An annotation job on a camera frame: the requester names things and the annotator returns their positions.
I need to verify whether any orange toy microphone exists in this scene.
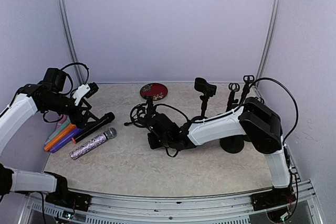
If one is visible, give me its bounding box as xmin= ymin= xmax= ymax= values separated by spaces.
xmin=44 ymin=123 xmax=76 ymax=152

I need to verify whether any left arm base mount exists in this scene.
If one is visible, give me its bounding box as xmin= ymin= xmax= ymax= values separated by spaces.
xmin=45 ymin=191 xmax=91 ymax=212

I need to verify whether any glitter silver-head microphone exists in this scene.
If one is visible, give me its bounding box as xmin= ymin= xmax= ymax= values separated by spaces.
xmin=69 ymin=127 xmax=118 ymax=160

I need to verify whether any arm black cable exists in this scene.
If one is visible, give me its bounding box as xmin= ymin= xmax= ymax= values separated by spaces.
xmin=154 ymin=77 xmax=300 ymax=156
xmin=60 ymin=62 xmax=90 ymax=96

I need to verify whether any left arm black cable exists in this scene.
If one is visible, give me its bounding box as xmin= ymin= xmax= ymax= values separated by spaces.
xmin=60 ymin=62 xmax=90 ymax=96

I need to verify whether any purple-head microphone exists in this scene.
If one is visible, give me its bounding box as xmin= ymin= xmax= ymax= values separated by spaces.
xmin=49 ymin=128 xmax=82 ymax=153

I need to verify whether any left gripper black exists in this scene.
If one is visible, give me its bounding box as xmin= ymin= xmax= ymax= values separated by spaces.
xmin=43 ymin=92 xmax=100 ymax=129

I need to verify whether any pink toy microphone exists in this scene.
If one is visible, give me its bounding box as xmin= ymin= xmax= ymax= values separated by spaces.
xmin=58 ymin=115 xmax=67 ymax=124

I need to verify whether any aluminium frame post left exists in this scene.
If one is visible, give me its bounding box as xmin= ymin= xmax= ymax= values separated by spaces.
xmin=51 ymin=0 xmax=83 ymax=86

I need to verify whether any black microphone orange tip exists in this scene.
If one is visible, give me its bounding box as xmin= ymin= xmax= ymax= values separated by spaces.
xmin=71 ymin=112 xmax=115 ymax=144

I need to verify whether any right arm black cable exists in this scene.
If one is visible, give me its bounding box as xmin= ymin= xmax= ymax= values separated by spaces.
xmin=154 ymin=77 xmax=300 ymax=156

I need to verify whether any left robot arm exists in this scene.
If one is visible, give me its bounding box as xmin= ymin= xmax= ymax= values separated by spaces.
xmin=1 ymin=68 xmax=99 ymax=206

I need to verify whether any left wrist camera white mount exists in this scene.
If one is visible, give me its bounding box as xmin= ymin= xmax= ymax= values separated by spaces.
xmin=71 ymin=82 xmax=99 ymax=106

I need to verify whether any red floral plate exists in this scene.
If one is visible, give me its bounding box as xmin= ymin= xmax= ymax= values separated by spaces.
xmin=140 ymin=83 xmax=168 ymax=101

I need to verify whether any aluminium frame post right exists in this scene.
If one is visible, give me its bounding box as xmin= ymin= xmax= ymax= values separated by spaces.
xmin=256 ymin=0 xmax=281 ymax=79

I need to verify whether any aluminium frame post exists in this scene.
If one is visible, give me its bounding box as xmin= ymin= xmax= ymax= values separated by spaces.
xmin=256 ymin=0 xmax=281 ymax=79
xmin=51 ymin=0 xmax=83 ymax=86

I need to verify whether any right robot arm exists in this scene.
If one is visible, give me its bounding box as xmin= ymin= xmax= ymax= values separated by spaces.
xmin=146 ymin=97 xmax=291 ymax=205

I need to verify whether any black stand for orange mic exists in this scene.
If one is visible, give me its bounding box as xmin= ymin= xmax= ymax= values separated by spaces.
xmin=226 ymin=83 xmax=240 ymax=111

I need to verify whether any teal toy microphone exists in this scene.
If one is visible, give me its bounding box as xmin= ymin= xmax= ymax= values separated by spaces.
xmin=45 ymin=121 xmax=70 ymax=145

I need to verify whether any black tripod mic stand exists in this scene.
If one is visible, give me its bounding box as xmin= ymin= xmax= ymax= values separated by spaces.
xmin=123 ymin=97 xmax=157 ymax=129

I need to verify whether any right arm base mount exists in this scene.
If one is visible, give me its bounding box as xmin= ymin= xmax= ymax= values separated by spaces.
xmin=250 ymin=188 xmax=296 ymax=211

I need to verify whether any black round-base mic stand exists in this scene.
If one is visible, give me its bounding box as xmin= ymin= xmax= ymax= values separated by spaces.
xmin=194 ymin=77 xmax=217 ymax=120

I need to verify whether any aluminium front rail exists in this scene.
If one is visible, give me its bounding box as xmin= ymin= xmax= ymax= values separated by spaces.
xmin=18 ymin=179 xmax=323 ymax=224

